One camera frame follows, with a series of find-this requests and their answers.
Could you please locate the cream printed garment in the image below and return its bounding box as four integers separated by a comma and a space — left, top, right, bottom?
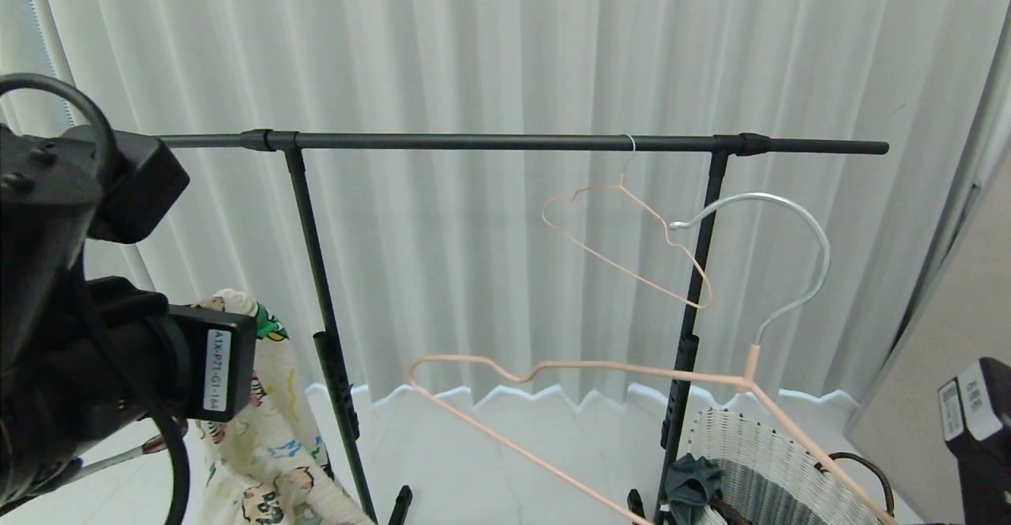
192, 288, 376, 525

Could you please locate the pink clothes hanger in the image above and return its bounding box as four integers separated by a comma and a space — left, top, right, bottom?
407, 192, 897, 525
541, 134, 714, 310

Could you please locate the black clothes rack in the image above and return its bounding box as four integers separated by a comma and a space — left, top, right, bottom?
154, 129, 889, 525

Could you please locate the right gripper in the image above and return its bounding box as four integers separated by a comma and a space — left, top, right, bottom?
938, 357, 1011, 525

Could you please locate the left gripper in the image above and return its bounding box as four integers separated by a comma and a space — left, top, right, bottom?
0, 276, 257, 502

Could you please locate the dark green garment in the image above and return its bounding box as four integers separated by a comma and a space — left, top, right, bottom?
660, 454, 726, 525

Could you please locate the white laundry basket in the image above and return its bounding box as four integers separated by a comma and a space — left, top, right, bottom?
681, 408, 897, 525

